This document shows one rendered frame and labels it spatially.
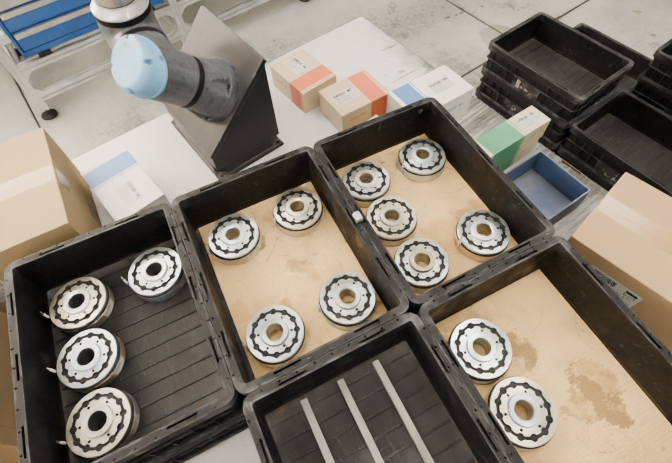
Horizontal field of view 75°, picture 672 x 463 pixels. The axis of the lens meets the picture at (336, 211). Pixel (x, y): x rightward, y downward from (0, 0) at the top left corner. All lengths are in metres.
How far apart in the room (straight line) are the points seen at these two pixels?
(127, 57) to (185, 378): 0.62
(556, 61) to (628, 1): 1.56
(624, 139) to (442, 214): 1.10
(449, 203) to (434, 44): 1.88
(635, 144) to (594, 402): 1.22
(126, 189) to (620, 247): 1.06
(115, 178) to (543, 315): 0.98
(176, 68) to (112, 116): 1.66
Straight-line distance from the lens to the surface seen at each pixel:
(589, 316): 0.90
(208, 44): 1.19
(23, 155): 1.18
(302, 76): 1.31
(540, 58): 1.95
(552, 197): 1.20
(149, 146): 1.34
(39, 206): 1.06
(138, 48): 0.98
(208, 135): 1.13
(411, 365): 0.81
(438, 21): 2.94
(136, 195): 1.12
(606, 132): 1.92
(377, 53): 1.50
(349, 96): 1.24
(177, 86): 0.99
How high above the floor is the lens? 1.61
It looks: 57 degrees down
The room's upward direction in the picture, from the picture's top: 4 degrees counter-clockwise
